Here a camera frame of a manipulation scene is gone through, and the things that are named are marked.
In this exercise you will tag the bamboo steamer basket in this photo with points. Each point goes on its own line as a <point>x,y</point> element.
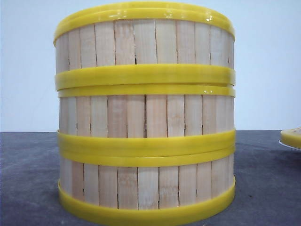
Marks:
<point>147,129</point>
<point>166,196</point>

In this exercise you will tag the bamboo steamer basket single bun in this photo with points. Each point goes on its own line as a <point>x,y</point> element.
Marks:
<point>144,48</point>

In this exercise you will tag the yellow woven bamboo steamer lid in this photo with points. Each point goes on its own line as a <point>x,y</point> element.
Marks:
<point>291,135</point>

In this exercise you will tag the white plate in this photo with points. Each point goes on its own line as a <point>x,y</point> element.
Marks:
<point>291,145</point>

